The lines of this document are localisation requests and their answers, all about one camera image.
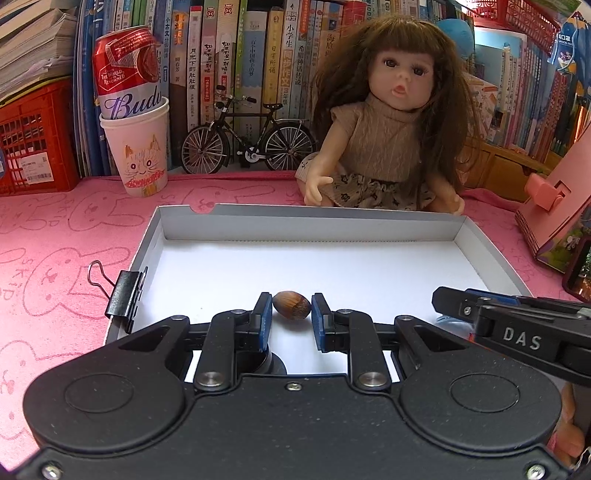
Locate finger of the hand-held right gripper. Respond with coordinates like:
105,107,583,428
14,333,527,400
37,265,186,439
465,288,522,306
431,286,491,325

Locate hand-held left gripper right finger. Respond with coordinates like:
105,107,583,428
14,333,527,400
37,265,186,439
311,292,472,394

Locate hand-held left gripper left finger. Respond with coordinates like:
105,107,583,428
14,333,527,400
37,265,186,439
115,292,273,394

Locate brown hazelnut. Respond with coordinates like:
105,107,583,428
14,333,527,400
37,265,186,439
272,291,311,320

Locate black round lid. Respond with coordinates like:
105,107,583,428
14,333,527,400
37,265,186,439
238,346,288,376

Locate white cardboard box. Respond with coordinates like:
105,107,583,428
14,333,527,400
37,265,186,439
104,204,534,384

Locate person's right hand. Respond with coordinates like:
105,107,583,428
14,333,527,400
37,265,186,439
554,383,587,467

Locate black smartphone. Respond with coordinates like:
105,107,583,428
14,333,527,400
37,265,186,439
561,240,591,303

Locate pink triangular miniature house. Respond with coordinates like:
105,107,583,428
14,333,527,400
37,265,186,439
515,124,591,273

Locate pink phone holder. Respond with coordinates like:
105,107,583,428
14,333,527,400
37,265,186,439
524,173,571,213

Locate small black binder clip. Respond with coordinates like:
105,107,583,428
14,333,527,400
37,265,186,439
88,261,148,334

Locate black miniature bicycle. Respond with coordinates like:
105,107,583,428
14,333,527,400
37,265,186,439
181,96,318,175

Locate long-haired baby doll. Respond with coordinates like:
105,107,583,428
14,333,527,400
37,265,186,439
295,13,485,215

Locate colourful printed carton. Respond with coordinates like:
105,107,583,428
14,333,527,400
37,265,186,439
470,74,500,145

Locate white paper cup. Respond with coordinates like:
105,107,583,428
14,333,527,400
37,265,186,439
99,97,171,198

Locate pink rabbit print towel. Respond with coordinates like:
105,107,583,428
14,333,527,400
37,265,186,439
0,171,591,444

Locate round blue plush toy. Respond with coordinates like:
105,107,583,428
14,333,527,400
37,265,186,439
436,18,476,63

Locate row of upright books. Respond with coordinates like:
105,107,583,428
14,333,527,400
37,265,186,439
74,0,591,160

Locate small red plastic basket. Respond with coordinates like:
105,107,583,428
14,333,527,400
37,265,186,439
457,0,573,56

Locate red beer can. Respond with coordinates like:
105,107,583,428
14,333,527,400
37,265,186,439
93,26,163,121

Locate red plastic crate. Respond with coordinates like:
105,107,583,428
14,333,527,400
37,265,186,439
0,76,80,197

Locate stack of flat books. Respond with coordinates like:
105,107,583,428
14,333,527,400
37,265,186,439
0,0,79,104

